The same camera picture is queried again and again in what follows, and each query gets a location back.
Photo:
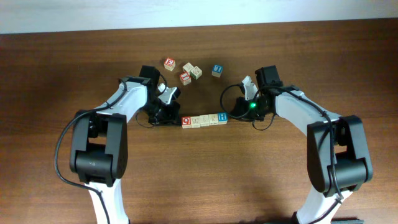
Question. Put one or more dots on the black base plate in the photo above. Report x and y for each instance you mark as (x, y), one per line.
(347, 221)

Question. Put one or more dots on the red 9 wooden block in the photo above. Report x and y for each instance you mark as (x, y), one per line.
(188, 67)

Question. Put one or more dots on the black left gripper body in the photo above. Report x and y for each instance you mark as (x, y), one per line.
(161, 113)

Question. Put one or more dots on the green bordered wooden block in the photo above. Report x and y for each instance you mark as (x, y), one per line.
(196, 72)

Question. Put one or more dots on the red bordered wooden block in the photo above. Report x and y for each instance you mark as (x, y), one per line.
(204, 120)

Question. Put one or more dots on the blue L wooden block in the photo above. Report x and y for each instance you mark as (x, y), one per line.
(217, 70)

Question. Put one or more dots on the red circle wooden block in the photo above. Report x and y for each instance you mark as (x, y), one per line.
(186, 122)

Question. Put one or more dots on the red I wooden block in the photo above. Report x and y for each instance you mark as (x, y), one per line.
(185, 78)

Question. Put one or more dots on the red E wooden block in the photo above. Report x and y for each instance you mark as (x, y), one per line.
(169, 64)

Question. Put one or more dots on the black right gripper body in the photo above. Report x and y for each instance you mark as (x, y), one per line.
(255, 107)

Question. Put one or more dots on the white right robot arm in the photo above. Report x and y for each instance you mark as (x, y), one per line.
(338, 160)

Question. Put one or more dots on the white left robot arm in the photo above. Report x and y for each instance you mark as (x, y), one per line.
(99, 149)

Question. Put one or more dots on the yellow bordered wooden block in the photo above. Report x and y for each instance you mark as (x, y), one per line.
(213, 119)

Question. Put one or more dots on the blue H wooden block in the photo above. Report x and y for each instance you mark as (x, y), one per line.
(222, 118)

